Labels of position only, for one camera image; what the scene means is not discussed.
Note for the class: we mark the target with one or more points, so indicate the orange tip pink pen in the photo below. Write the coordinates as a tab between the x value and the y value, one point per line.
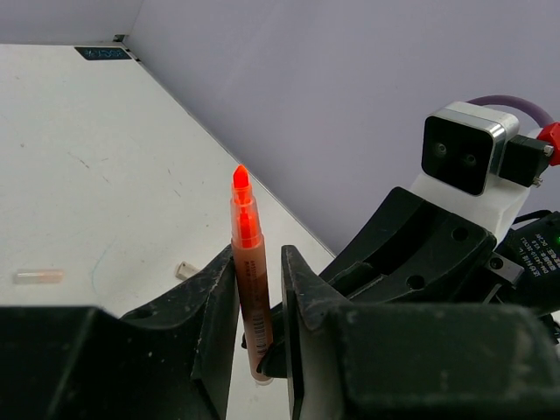
251	274

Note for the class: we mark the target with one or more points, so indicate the clear peach pen cap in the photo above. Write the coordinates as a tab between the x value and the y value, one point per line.
38	276

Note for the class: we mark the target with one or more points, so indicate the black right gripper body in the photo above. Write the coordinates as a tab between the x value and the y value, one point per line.
524	269

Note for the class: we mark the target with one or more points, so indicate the black logo label right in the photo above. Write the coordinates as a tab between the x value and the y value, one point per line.
97	53

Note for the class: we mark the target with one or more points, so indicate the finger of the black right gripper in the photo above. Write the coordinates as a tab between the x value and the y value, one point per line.
275	345
410	250

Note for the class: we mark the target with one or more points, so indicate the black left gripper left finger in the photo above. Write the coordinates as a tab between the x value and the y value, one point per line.
168	359

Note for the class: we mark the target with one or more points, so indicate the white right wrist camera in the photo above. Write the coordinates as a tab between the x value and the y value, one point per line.
481	157

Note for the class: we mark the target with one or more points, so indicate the aluminium table rail right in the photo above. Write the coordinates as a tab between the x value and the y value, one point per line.
123	41

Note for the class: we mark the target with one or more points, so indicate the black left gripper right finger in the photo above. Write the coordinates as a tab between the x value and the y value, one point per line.
347	360

